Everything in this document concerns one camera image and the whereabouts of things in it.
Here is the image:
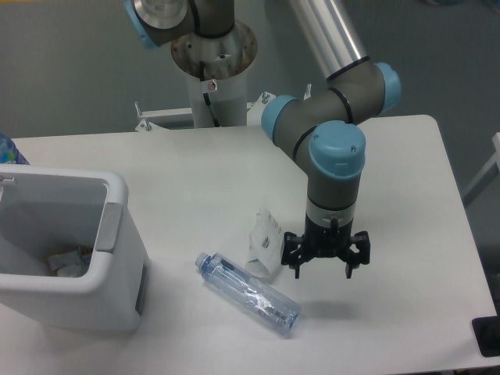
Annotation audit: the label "black cable on pedestal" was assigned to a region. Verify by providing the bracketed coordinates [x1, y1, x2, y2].
[198, 61, 220, 128]

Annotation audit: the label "white paper carton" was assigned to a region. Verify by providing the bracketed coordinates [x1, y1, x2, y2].
[245, 207, 284, 279]

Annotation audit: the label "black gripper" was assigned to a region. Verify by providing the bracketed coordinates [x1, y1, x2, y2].
[281, 216, 370, 279]

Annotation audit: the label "white pedestal base brackets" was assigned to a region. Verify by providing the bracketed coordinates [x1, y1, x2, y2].
[134, 91, 276, 132]

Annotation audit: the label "black clamp on table edge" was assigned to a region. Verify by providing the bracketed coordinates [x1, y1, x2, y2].
[472, 316, 499, 358]

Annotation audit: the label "blue patterned bottle at edge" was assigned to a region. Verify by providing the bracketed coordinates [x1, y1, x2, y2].
[0, 134, 30, 165]

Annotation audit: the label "white plastic trash can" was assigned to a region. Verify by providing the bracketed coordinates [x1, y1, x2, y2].
[1, 164, 150, 330]

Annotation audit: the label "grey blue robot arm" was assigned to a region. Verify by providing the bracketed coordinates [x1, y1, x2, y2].
[124, 1, 402, 277]

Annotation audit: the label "clear plastic water bottle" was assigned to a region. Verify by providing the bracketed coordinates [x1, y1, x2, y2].
[195, 252, 301, 335]

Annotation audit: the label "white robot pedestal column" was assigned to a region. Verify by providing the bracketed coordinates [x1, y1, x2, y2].
[171, 20, 258, 128]

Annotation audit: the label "white frame at right edge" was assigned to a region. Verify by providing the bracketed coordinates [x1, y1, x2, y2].
[462, 132, 499, 208]

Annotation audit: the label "trash inside trash can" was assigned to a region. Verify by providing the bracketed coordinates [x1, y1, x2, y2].
[48, 246, 93, 278]

